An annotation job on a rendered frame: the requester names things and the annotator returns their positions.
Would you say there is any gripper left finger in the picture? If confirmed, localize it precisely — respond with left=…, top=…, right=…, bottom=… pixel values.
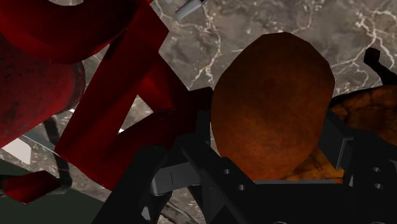
left=92, top=109, right=258, bottom=224

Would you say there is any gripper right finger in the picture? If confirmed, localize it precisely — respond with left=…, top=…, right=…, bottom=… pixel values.
left=318, top=111, right=397, bottom=223

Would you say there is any brown oval potato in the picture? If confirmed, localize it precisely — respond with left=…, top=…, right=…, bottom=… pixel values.
left=210, top=31, right=336, bottom=181

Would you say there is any dark red kitchen appliance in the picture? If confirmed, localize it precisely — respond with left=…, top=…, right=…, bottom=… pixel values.
left=0, top=0, right=216, bottom=206

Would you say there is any grey metal utensil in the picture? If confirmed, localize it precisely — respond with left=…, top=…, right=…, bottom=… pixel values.
left=174, top=0, right=209, bottom=21

